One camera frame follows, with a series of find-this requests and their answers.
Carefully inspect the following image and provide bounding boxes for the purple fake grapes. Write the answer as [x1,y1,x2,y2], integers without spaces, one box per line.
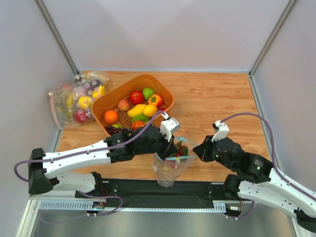
[104,125,133,136]

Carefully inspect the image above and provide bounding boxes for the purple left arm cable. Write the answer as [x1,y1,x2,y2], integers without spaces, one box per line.
[13,110,171,218]

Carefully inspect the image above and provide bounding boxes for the aluminium frame post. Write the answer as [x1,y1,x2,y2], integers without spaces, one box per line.
[248,0,298,78]
[34,0,79,75]

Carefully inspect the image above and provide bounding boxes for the orange fake tomato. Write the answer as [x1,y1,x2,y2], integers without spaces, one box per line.
[148,94,163,108]

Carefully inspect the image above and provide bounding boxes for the right aluminium frame post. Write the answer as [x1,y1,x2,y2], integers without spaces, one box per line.
[248,0,298,78]

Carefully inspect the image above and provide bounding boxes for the green fake mango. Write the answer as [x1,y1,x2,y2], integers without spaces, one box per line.
[131,114,151,123]

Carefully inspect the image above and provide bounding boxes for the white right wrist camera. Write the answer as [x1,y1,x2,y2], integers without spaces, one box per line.
[211,120,230,142]

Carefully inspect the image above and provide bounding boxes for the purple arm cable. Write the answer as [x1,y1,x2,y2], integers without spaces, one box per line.
[219,112,316,220]
[13,110,171,218]

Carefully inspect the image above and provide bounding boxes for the pink fake peach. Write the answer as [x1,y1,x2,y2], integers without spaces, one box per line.
[117,99,130,112]

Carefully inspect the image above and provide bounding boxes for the grey slotted cable duct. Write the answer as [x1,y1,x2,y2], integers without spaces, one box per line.
[39,199,241,213]

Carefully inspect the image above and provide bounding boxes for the polka dot plastic bag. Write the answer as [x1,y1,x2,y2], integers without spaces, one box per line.
[73,71,110,111]

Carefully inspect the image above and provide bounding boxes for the yellow fake lemon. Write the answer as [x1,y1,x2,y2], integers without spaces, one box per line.
[142,104,158,118]

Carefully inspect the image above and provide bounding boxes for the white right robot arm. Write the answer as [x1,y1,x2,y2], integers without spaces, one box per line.
[193,136,316,233]

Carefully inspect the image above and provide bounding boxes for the left aluminium frame post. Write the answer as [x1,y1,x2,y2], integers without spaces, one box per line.
[34,0,79,75]

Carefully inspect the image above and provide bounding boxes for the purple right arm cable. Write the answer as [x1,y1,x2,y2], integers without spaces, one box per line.
[219,112,316,220]

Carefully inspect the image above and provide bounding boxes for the red fake apple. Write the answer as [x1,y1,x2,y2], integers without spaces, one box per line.
[129,91,144,105]

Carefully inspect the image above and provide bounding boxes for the orange plastic basket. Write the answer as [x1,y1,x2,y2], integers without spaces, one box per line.
[91,75,174,136]

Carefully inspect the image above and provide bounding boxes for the green fake pepper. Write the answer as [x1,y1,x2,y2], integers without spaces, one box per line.
[142,87,155,101]

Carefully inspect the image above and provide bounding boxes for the pink zip top bag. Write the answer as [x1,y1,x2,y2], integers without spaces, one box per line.
[47,82,94,130]

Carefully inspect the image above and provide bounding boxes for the black base mat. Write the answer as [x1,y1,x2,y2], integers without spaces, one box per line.
[88,179,240,207]

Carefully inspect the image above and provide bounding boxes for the yellow fake mango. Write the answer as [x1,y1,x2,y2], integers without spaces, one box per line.
[127,104,146,118]

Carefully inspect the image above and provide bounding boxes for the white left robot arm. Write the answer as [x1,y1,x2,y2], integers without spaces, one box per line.
[28,124,177,195]

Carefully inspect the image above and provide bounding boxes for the small orange fake fruit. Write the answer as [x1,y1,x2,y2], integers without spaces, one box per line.
[131,120,145,130]

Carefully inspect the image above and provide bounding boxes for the small green fake fruit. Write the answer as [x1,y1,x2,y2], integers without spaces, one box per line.
[112,124,122,128]

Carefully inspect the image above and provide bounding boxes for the fake orange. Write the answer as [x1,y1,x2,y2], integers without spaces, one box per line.
[104,110,119,125]

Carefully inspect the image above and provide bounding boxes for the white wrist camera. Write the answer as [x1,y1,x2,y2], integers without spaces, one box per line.
[160,112,180,142]
[211,120,230,142]

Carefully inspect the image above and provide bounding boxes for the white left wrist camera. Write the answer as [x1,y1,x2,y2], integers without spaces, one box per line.
[160,112,180,142]

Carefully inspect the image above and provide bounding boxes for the blue zip top bag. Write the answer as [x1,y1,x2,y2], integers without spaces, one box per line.
[152,137,197,187]

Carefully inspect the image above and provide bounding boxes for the brown fake waffle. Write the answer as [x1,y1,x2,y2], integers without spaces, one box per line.
[117,110,132,128]

